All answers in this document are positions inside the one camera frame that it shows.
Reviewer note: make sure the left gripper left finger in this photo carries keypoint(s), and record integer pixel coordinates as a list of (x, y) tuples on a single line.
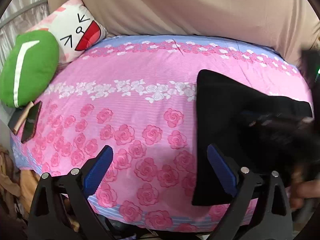
[(79, 184)]

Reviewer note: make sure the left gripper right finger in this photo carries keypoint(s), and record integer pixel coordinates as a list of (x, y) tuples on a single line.
[(237, 181)]

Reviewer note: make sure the black pants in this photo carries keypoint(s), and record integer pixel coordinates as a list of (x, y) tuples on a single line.
[(226, 113)]

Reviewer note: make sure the person right hand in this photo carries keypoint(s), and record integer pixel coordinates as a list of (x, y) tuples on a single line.
[(301, 189)]

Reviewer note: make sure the brown clothes pile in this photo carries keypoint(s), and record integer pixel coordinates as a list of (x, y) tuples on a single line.
[(17, 187)]

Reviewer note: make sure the black smartphone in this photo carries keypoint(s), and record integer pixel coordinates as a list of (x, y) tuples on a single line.
[(31, 123)]

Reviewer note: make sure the gold slim phone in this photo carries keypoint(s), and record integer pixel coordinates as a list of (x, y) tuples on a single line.
[(19, 117)]

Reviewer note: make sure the pink floral bed sheet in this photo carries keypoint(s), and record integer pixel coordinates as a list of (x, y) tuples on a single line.
[(137, 94)]

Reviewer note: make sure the beige padded headboard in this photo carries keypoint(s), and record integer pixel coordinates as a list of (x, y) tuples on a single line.
[(287, 26)]

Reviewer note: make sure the green plush pillow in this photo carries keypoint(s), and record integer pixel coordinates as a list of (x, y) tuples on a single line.
[(29, 68)]

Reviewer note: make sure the white cartoon face pillow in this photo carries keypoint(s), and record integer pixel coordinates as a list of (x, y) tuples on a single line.
[(74, 28)]

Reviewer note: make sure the silver grey curtain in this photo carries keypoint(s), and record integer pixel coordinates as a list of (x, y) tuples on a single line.
[(20, 16)]

